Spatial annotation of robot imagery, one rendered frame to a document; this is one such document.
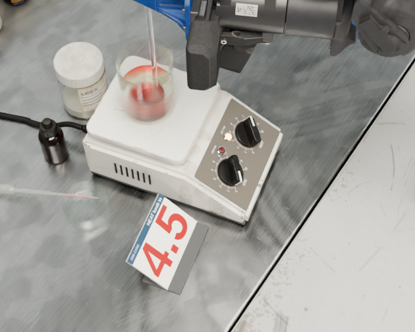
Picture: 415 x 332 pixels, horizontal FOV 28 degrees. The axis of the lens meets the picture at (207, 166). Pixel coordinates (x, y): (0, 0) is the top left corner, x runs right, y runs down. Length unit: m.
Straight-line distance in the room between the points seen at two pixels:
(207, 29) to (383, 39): 0.16
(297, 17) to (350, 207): 0.29
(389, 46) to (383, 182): 0.27
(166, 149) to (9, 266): 0.22
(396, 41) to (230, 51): 0.16
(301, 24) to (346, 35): 0.05
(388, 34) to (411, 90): 0.32
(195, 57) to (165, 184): 0.24
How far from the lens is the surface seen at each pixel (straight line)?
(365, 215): 0.97
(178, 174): 0.91
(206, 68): 0.73
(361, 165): 1.01
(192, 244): 0.93
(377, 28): 0.75
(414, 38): 0.78
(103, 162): 0.95
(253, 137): 0.94
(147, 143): 0.90
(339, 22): 0.78
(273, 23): 0.78
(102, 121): 0.92
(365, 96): 1.07
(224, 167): 0.92
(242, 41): 0.80
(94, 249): 0.94
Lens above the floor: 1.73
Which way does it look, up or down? 57 degrees down
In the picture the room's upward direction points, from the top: straight up
